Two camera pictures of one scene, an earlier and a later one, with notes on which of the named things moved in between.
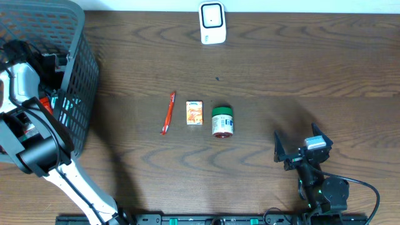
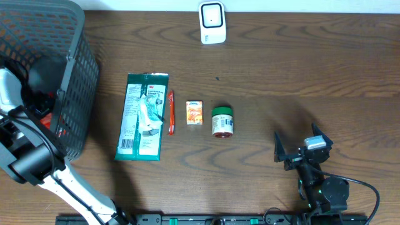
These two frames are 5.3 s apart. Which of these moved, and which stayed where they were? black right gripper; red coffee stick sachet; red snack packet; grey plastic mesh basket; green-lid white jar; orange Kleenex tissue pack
Moved: red snack packet; red coffee stick sachet
Stayed: orange Kleenex tissue pack; green-lid white jar; grey plastic mesh basket; black right gripper
